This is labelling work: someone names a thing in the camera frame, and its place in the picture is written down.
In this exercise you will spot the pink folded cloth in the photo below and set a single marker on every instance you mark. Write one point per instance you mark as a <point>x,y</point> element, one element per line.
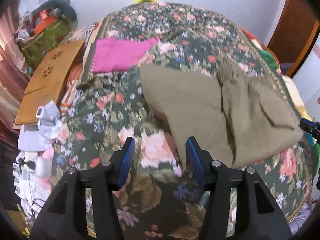
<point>113,55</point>

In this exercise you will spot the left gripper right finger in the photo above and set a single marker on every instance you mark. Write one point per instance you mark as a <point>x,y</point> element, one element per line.
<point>200,161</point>

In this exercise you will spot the green storage bag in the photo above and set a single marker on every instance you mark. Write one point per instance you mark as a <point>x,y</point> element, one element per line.
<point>36,48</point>

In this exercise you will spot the grey plush toy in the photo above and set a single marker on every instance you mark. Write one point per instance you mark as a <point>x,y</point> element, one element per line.
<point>63,8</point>

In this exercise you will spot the orange box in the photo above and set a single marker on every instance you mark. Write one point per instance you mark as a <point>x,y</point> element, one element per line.
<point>46,19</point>

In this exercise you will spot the white crumpled cloth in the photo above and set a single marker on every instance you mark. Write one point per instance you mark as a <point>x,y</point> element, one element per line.
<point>40,136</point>

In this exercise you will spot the pink striped curtain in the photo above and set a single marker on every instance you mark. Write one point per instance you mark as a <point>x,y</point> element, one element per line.
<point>14,77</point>

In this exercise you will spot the wooden bedside board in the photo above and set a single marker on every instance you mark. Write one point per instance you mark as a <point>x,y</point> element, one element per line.
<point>48,81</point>

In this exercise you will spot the olive brown pants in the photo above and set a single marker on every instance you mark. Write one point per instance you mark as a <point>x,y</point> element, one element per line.
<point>239,119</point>

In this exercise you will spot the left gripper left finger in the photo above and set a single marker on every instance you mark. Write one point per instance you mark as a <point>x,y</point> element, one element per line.
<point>121,161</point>

